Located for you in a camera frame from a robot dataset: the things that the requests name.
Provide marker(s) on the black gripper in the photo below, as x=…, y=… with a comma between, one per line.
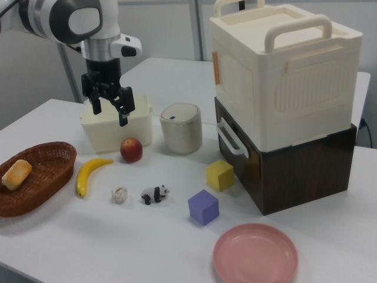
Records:
x=103, y=76

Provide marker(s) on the beige round trash can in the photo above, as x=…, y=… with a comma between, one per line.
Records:
x=181, y=132

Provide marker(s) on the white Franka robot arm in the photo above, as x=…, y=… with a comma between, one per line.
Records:
x=85, y=20

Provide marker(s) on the white square plastic bin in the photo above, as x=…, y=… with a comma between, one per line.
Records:
x=135, y=132

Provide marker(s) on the red apple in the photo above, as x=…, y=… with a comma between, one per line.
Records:
x=131, y=150

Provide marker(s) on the yellow banana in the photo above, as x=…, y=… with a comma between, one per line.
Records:
x=87, y=174

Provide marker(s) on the small white garlic toy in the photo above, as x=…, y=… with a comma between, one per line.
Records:
x=119, y=195

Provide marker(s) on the brown wicker basket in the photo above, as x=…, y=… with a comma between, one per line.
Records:
x=50, y=174

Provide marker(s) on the panda figurine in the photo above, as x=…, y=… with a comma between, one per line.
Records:
x=153, y=194

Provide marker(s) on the toasted bread piece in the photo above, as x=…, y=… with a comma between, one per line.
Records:
x=17, y=174

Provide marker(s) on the yellow foam cube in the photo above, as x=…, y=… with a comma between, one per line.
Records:
x=219, y=175

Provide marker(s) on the purple foam cube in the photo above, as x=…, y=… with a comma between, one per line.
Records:
x=203, y=207

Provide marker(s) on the black pole stand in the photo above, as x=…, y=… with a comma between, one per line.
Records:
x=241, y=4

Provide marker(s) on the dark wood drawer box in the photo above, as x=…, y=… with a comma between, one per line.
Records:
x=300, y=174

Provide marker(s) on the pink plate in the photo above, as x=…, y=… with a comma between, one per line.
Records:
x=254, y=253

